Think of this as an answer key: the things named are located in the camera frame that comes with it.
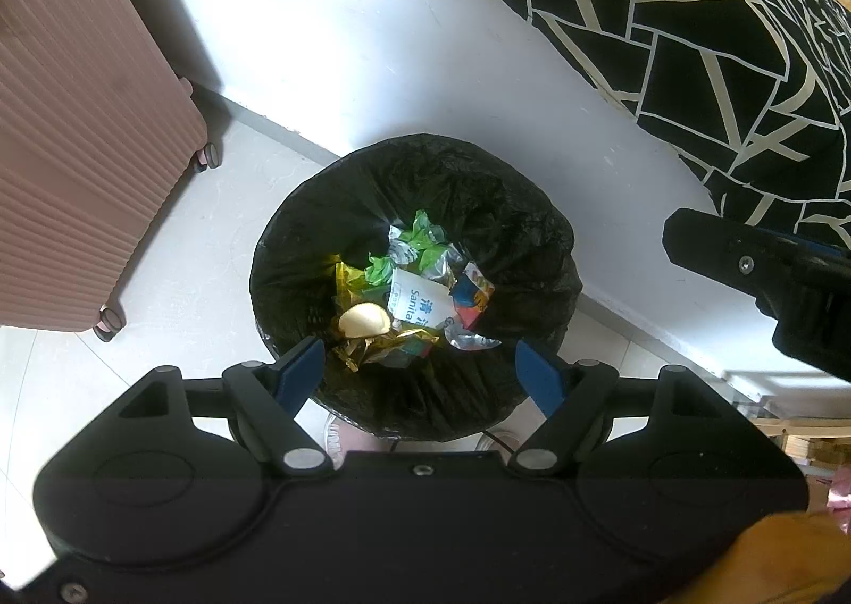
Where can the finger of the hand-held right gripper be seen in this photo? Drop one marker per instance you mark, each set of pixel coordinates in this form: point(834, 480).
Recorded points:
point(831, 248)
point(744, 263)

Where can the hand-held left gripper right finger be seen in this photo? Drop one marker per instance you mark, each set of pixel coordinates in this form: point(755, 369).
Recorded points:
point(540, 378)

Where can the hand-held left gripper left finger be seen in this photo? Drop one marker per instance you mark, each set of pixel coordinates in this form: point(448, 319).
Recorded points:
point(299, 375)

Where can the colourful snack packet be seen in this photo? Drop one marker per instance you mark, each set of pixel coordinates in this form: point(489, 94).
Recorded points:
point(473, 298)

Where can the white blue wet wipe packet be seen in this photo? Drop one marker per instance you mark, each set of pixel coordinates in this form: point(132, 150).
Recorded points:
point(419, 301)

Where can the trash bin with black bag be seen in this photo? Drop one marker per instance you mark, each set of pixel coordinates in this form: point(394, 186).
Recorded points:
point(479, 198)

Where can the pale pink object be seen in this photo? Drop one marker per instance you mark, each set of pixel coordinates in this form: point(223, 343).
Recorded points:
point(336, 438)

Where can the silver foil wrapper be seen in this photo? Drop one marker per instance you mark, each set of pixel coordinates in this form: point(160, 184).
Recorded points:
point(472, 338)

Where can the pale yellow peel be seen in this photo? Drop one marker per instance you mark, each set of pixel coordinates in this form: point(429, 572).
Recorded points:
point(364, 319)

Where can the crumpled gold foil wrapper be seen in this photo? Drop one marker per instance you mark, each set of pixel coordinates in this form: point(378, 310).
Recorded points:
point(392, 348)

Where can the small green wrapper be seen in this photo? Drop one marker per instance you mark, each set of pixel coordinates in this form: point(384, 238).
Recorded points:
point(382, 270)

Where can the green silver wrapper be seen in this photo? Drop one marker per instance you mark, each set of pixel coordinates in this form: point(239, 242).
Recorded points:
point(425, 235)

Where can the wooden slat rack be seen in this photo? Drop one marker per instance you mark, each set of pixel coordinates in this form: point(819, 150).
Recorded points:
point(811, 438)

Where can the black white patterned blanket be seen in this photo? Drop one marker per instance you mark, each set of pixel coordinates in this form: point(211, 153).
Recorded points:
point(698, 46)

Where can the person's orange clothing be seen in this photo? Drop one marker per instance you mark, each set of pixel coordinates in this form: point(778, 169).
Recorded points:
point(784, 564)

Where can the pink ribbed suitcase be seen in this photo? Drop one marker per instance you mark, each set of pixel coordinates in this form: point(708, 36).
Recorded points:
point(80, 145)

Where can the white bed base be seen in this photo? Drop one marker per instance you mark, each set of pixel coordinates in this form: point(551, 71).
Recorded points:
point(365, 46)

